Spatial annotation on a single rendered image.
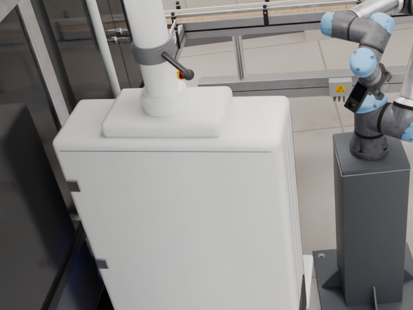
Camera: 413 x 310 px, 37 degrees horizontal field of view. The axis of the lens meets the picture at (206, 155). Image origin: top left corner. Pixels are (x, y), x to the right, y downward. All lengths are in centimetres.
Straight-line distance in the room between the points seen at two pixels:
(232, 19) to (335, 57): 163
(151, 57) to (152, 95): 10
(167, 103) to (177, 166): 13
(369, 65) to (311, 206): 164
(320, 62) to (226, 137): 343
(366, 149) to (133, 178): 121
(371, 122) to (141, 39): 125
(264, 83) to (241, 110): 208
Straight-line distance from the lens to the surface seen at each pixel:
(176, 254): 147
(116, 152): 130
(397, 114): 222
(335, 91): 334
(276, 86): 338
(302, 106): 412
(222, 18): 322
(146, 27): 118
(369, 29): 187
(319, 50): 479
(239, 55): 332
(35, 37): 144
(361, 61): 182
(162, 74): 122
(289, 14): 316
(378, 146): 235
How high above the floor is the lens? 225
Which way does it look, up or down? 36 degrees down
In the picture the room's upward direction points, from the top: 11 degrees counter-clockwise
